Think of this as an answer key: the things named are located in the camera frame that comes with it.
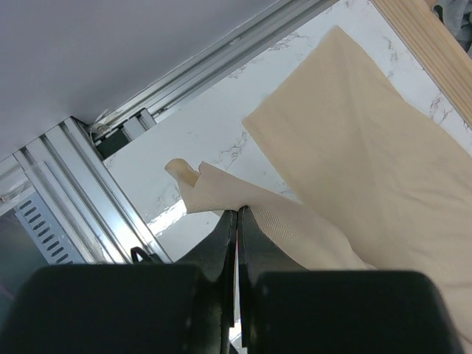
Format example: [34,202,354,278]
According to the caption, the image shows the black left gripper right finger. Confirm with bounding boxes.
[237,207,465,353]

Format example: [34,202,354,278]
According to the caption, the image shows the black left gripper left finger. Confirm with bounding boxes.
[1,211,237,353]

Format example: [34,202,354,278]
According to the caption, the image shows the beige trousers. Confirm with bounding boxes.
[165,27,471,351]

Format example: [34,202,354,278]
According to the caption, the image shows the wooden clothes rack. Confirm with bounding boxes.
[373,0,471,125]

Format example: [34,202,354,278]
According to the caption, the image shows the grey garment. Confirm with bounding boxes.
[432,0,471,57]

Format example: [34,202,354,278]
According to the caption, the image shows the aluminium frame rail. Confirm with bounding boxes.
[1,118,171,263]

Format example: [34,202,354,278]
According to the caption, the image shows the grey slotted cable duct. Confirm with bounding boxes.
[15,192,83,265]

